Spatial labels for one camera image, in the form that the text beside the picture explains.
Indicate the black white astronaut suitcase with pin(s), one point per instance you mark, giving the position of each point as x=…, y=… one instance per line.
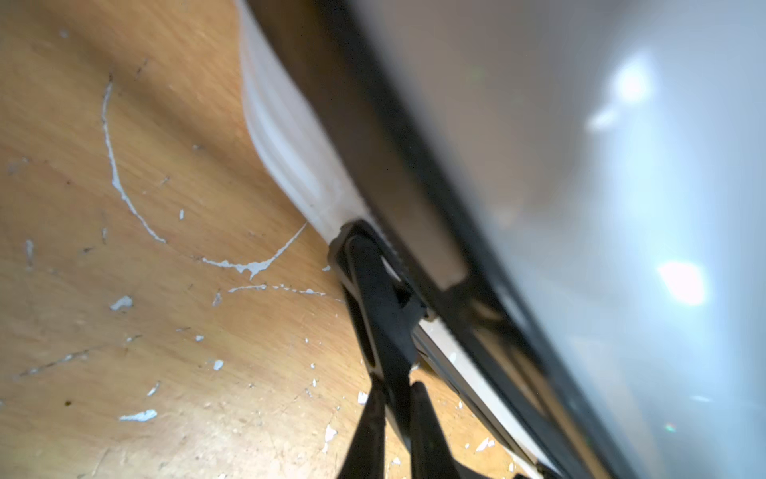
x=574, y=189

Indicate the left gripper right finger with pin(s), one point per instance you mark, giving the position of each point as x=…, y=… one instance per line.
x=430, y=453

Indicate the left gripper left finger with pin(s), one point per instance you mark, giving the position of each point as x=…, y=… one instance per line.
x=366, y=454

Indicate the silver zipper pull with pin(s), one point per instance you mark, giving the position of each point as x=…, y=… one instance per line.
x=384, y=312

